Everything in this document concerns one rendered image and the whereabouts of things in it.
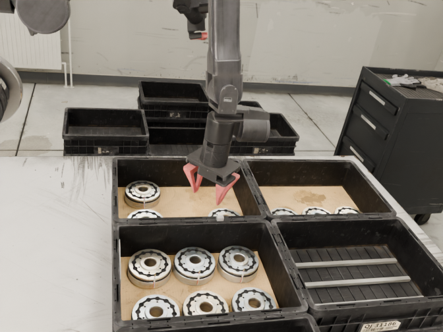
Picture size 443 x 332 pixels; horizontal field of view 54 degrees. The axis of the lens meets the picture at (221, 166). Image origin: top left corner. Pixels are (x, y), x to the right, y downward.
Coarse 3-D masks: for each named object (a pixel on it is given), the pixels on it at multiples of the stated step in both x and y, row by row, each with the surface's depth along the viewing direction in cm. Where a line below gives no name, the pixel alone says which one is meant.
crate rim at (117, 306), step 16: (128, 224) 105; (144, 224) 107; (160, 224) 107; (176, 224) 108; (192, 224) 109; (208, 224) 110; (224, 224) 111; (240, 224) 112; (256, 224) 113; (272, 240) 108; (288, 272) 100; (304, 304) 92; (128, 320) 83; (144, 320) 83; (160, 320) 84; (176, 320) 84; (192, 320) 85
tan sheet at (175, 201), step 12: (120, 192) 132; (168, 192) 135; (180, 192) 136; (192, 192) 137; (204, 192) 138; (228, 192) 140; (120, 204) 127; (168, 204) 130; (180, 204) 131; (192, 204) 132; (204, 204) 133; (228, 204) 135; (120, 216) 123; (168, 216) 126; (180, 216) 126; (192, 216) 127; (204, 216) 128
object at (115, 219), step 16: (112, 160) 128; (128, 160) 130; (144, 160) 131; (160, 160) 132; (176, 160) 133; (240, 160) 138; (112, 176) 121; (112, 192) 115; (112, 208) 110; (112, 224) 108
